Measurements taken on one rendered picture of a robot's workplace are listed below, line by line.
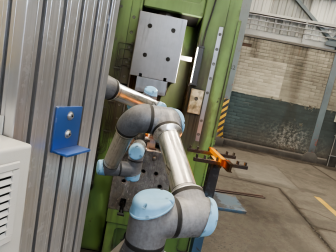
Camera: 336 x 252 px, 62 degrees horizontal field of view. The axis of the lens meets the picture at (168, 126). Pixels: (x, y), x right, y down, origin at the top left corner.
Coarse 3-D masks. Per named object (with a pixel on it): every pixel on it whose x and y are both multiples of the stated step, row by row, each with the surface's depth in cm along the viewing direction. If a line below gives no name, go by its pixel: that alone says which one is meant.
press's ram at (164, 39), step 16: (144, 16) 175; (160, 16) 175; (144, 32) 176; (160, 32) 176; (176, 32) 176; (144, 48) 178; (160, 48) 178; (176, 48) 178; (144, 64) 179; (160, 64) 179; (176, 64) 179
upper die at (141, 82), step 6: (138, 78) 181; (144, 78) 181; (150, 78) 181; (138, 84) 181; (144, 84) 181; (150, 84) 181; (156, 84) 181; (162, 84) 181; (138, 90) 182; (162, 90) 182
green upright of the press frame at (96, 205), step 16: (128, 0) 187; (128, 16) 189; (128, 32) 190; (112, 48) 192; (128, 48) 193; (112, 64) 193; (112, 112) 198; (112, 128) 201; (96, 176) 206; (112, 176) 206; (96, 192) 208; (96, 208) 209; (96, 224) 211; (96, 240) 213
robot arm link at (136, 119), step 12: (132, 108) 108; (144, 108) 106; (120, 120) 109; (132, 120) 106; (144, 120) 105; (120, 132) 110; (132, 132) 109; (144, 132) 110; (120, 144) 116; (108, 156) 125; (120, 156) 124; (96, 168) 135; (108, 168) 130; (120, 168) 135
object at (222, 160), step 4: (212, 148) 178; (212, 152) 172; (216, 152) 168; (216, 156) 163; (220, 156) 160; (220, 160) 155; (224, 160) 150; (228, 160) 149; (220, 164) 152; (224, 164) 150; (228, 164) 145; (232, 164) 143; (224, 168) 147; (228, 168) 144
